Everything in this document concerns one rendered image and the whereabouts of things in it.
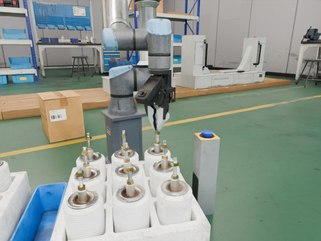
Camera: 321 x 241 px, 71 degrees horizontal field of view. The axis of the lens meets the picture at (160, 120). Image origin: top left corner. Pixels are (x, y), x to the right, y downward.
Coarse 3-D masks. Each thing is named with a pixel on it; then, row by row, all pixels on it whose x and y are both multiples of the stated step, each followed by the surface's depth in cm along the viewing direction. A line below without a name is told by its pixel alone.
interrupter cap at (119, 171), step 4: (132, 164) 73; (116, 168) 70; (120, 168) 70; (136, 168) 70; (116, 172) 68; (120, 172) 68; (124, 172) 69; (132, 172) 68; (136, 172) 68; (120, 176) 66; (124, 176) 66
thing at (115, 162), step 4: (112, 156) 80; (136, 156) 80; (112, 160) 79; (116, 160) 77; (120, 160) 77; (132, 160) 78; (136, 160) 79; (112, 164) 80; (116, 164) 77; (120, 164) 77; (136, 164) 80; (112, 168) 80
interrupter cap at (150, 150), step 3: (150, 147) 85; (153, 147) 86; (147, 150) 83; (150, 150) 83; (153, 150) 84; (162, 150) 83; (150, 153) 80; (153, 153) 80; (156, 153) 80; (159, 153) 80; (162, 153) 80
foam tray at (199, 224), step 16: (144, 176) 80; (112, 192) 74; (112, 208) 64; (192, 208) 64; (64, 224) 58; (112, 224) 58; (176, 224) 58; (192, 224) 58; (208, 224) 58; (64, 240) 56; (80, 240) 53; (96, 240) 53; (112, 240) 53; (128, 240) 53; (144, 240) 54; (160, 240) 55; (176, 240) 56; (192, 240) 58; (208, 240) 59
